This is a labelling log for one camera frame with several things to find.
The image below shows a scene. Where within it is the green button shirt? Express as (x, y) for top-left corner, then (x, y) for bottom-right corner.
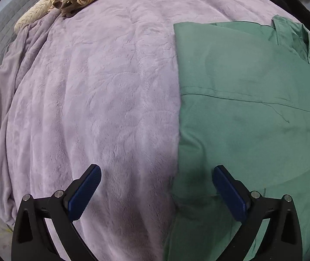
(163, 15), (310, 261)

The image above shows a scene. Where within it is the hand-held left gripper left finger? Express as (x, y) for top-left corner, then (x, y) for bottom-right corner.
(12, 164), (102, 261)

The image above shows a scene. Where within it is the lilac fleece blanket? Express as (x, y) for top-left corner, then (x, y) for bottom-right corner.
(0, 0), (310, 261)

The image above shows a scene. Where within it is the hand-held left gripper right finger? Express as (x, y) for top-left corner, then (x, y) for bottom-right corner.
(212, 165), (303, 261)

